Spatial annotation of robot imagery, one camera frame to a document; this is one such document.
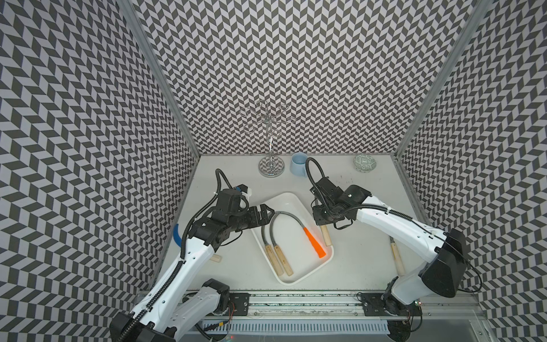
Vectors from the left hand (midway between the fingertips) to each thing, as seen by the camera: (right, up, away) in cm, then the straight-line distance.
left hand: (264, 217), depth 74 cm
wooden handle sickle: (+2, -11, +14) cm, 18 cm away
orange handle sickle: (+22, -16, +10) cm, 29 cm away
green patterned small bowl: (+50, +21, +38) cm, 66 cm away
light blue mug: (+14, +20, +32) cm, 40 cm away
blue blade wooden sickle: (-10, -4, -24) cm, 27 cm away
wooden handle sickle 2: (+22, -7, +1) cm, 23 cm away
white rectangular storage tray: (+10, -14, +14) cm, 22 cm away
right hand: (+21, -2, +3) cm, 21 cm away
